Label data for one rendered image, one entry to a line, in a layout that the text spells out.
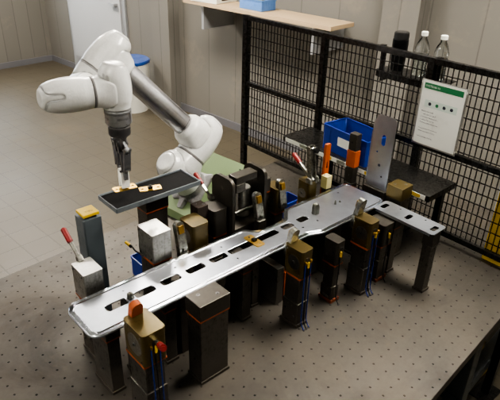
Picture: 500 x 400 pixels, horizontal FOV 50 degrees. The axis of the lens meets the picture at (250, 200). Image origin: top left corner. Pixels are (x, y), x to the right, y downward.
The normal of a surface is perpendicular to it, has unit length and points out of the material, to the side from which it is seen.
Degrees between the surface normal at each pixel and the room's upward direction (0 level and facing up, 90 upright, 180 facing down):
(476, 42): 90
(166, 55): 90
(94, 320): 0
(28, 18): 90
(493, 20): 90
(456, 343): 0
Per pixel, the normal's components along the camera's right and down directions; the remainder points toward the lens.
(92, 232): 0.66, 0.37
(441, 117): -0.75, 0.29
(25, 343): 0.03, -0.88
